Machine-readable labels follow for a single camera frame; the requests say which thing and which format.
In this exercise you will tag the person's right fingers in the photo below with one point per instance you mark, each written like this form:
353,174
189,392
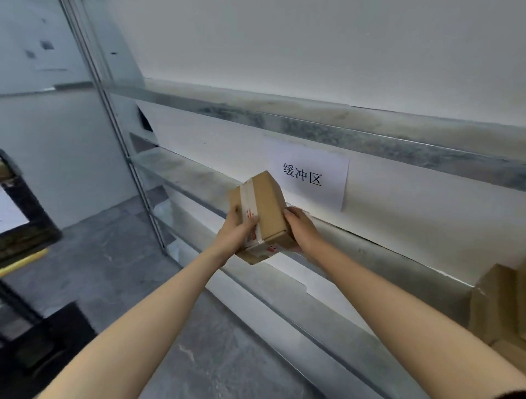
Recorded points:
292,216

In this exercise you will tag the plain cardboard box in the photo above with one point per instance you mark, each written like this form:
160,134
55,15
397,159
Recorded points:
499,312

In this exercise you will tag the person's left forearm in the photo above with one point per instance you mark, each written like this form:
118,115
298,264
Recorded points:
135,329

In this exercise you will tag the black cart with yellow bar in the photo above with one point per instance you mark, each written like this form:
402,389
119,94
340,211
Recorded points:
24,263

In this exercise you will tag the small taped cardboard box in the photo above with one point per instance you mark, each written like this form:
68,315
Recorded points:
263,213

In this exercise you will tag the person's left thumb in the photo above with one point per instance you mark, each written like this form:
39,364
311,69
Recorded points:
235,213

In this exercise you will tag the grey metal shelf rack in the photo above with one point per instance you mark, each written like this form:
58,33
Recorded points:
287,230

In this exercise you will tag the white paper sign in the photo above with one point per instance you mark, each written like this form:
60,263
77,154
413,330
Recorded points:
311,176

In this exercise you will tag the person's right hand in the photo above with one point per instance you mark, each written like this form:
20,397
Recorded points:
300,232

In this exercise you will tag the person's right forearm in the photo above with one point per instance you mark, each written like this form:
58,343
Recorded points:
411,324

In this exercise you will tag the person's left hand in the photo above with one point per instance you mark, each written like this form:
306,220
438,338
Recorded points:
234,235

